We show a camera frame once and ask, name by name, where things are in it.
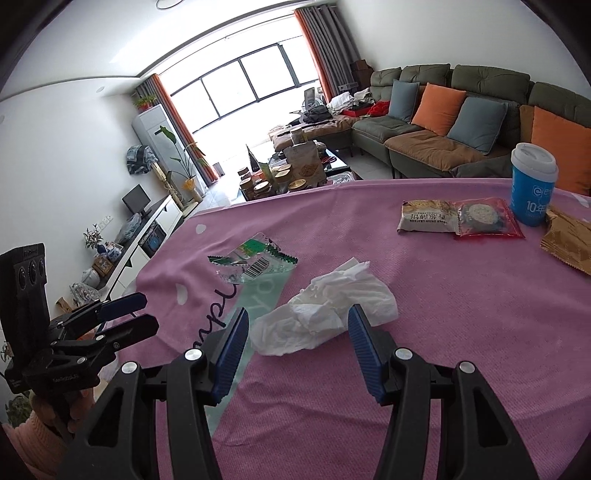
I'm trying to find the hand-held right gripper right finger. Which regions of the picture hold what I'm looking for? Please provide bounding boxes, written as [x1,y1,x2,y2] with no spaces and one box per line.
[348,305,539,480]

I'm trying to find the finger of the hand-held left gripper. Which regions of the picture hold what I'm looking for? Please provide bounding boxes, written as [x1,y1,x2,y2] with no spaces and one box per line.
[95,292,148,323]
[98,314,160,350]

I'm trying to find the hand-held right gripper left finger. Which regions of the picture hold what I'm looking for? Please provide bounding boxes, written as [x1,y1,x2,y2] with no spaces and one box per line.
[54,307,250,480]

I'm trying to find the white tissue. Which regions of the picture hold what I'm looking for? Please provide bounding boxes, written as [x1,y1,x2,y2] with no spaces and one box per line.
[249,258,399,357]

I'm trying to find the person's left forearm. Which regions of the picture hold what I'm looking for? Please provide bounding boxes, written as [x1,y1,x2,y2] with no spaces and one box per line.
[0,411,75,480]

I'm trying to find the person's left hand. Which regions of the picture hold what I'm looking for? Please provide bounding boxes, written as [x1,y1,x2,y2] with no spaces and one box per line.
[30,388,95,433]

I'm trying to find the wrapped ship model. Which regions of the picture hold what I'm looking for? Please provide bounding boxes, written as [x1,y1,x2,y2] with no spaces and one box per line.
[69,282,100,305]

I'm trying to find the white tv cabinet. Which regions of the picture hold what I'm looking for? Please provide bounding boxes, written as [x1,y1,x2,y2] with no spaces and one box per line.
[60,194,185,315]

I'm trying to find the green houseplant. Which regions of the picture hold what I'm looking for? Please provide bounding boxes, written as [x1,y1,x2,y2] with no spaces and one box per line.
[0,342,33,428]

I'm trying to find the small plant in blue vase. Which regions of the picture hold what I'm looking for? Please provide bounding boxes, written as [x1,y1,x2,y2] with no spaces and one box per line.
[84,226,109,257]

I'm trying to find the plastic-wrapped bundle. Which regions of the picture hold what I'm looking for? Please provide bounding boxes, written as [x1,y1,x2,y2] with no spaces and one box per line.
[115,213,143,244]

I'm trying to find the pink flowered blanket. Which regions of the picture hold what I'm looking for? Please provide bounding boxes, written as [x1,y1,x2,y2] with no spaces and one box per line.
[136,178,591,480]

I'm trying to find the clear green plastic wrapper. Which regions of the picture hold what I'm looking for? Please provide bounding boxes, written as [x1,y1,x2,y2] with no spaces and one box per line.
[203,232,300,437]

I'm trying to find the small black monitor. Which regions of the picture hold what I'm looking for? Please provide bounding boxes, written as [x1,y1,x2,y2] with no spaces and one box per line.
[121,184,152,217]

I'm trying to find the cloth-covered standing fan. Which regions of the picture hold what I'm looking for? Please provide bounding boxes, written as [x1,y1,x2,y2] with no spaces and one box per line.
[126,144,178,204]

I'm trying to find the beige snack packet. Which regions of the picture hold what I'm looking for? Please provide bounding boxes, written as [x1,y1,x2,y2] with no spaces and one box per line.
[397,199,462,234]

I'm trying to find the tall potted leafy plant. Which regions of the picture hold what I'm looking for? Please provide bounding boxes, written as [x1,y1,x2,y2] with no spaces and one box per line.
[159,124,206,201]

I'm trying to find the white standing air conditioner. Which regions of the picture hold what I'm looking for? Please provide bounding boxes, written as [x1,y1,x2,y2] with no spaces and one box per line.
[131,104,204,204]

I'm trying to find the group of jars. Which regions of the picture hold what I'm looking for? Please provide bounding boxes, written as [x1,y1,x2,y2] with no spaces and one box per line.
[238,129,328,199]

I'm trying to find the red clear cracker packet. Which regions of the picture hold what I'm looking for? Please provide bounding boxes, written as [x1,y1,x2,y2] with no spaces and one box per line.
[455,198,526,240]

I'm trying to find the orange and grey curtain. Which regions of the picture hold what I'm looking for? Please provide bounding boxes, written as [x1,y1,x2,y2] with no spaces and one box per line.
[139,74,220,185]
[294,4,365,104]

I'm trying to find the dark coffee table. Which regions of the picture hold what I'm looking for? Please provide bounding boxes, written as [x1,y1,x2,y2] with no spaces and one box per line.
[238,138,356,201]

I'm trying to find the brown paper bag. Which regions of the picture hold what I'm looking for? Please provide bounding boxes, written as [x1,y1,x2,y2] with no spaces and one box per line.
[283,142,326,188]

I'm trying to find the golden snack packet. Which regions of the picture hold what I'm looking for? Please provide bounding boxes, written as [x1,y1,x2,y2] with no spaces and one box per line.
[540,205,591,277]

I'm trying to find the blue and white cup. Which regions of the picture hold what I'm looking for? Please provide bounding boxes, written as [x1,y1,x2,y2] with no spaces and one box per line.
[510,143,559,227]

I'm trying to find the large window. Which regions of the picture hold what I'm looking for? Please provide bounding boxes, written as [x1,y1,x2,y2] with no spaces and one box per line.
[161,39,324,134]

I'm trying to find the blue-grey cushion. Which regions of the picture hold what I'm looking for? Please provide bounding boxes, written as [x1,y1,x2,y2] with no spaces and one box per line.
[388,79,421,123]
[447,96,509,155]

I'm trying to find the pile of clothes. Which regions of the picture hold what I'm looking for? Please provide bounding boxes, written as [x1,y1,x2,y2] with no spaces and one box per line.
[328,88,375,116]

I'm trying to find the orange cushion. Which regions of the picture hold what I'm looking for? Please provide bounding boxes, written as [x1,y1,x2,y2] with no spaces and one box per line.
[411,83,467,137]
[531,106,591,160]

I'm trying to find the exercise machine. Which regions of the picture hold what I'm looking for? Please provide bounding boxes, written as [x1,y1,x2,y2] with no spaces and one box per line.
[300,87,324,112]

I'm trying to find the brown cardboard boxes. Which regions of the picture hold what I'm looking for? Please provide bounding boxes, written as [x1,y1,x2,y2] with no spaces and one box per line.
[349,60,375,86]

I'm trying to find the green sectional sofa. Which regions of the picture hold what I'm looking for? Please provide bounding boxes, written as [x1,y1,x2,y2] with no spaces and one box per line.
[272,65,591,195]

